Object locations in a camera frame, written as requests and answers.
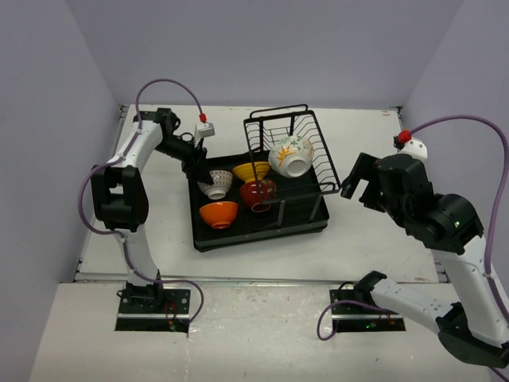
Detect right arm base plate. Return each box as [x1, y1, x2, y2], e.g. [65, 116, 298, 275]
[317, 282, 406, 341]

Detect brown patterned white bowl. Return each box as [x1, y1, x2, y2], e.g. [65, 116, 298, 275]
[197, 170, 233, 201]

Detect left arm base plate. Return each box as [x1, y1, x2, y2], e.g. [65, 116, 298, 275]
[115, 283, 191, 333]

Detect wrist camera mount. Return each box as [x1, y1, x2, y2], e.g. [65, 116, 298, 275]
[193, 122, 215, 147]
[394, 136, 428, 162]

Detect red bowl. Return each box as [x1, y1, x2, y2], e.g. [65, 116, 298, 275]
[239, 179, 276, 212]

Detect black wire dish rack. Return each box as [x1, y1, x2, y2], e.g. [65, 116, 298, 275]
[243, 104, 340, 231]

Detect black drip tray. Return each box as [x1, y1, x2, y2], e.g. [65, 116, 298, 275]
[186, 151, 331, 252]

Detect yellow bowl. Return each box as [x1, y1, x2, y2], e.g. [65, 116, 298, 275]
[232, 162, 270, 183]

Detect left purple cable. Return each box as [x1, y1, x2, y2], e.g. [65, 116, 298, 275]
[76, 78, 210, 324]

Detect orange bowl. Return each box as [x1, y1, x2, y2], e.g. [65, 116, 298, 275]
[199, 201, 239, 229]

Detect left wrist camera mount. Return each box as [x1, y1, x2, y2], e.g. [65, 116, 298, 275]
[193, 122, 215, 147]

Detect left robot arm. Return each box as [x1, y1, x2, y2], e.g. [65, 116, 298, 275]
[91, 108, 215, 313]

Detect white floral bowl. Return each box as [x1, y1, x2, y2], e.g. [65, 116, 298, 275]
[268, 135, 314, 178]

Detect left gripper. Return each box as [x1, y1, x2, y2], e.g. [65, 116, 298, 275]
[153, 135, 214, 185]

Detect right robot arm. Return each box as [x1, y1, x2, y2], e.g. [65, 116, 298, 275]
[341, 153, 508, 368]

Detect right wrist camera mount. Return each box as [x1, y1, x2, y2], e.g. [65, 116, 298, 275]
[394, 136, 428, 162]

